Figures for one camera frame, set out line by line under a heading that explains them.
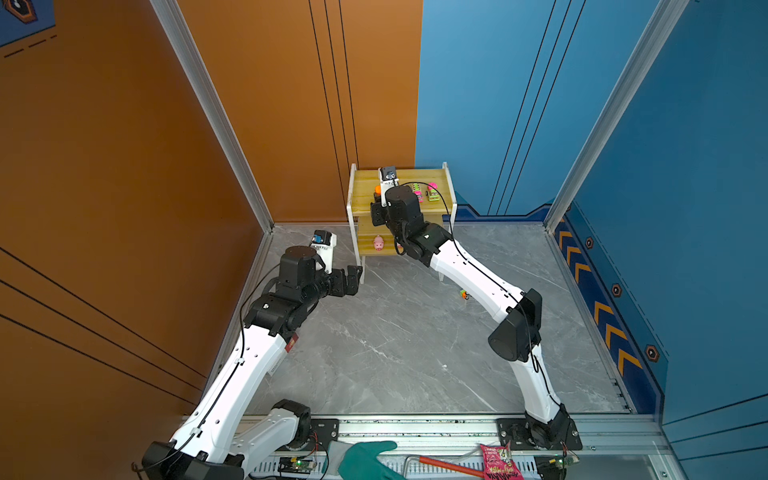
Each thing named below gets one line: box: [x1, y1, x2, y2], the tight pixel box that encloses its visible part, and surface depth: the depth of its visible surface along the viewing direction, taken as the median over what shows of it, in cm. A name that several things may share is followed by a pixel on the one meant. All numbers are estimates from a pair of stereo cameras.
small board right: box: [555, 454, 580, 470], surface depth 71 cm
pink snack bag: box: [480, 442, 525, 480], surface depth 70 cm
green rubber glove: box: [323, 440, 405, 480], surface depth 71 cm
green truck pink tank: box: [426, 182, 441, 202], surface depth 81 cm
